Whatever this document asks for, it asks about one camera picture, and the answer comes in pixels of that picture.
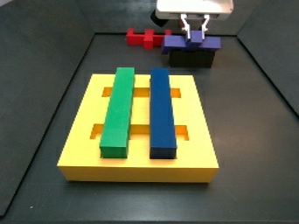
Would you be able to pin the red interlocking block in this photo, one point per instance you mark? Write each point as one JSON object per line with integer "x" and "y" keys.
{"x": 147, "y": 39}

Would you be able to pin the purple interlocking block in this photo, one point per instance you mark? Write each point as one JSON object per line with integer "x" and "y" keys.
{"x": 198, "y": 42}

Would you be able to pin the green bar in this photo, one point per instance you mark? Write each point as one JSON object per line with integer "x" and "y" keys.
{"x": 114, "y": 140}

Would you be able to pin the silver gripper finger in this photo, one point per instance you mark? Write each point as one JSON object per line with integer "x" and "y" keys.
{"x": 205, "y": 22}

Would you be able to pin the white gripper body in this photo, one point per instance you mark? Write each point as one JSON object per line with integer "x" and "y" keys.
{"x": 197, "y": 9}

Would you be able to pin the blue bar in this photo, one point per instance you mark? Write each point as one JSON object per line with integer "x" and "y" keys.
{"x": 162, "y": 129}

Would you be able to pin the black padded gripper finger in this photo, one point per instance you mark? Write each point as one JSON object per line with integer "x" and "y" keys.
{"x": 186, "y": 26}

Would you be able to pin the black angled fixture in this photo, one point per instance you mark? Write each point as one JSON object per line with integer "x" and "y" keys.
{"x": 194, "y": 59}

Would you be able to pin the yellow slotted board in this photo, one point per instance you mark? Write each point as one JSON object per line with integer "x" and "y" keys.
{"x": 195, "y": 164}

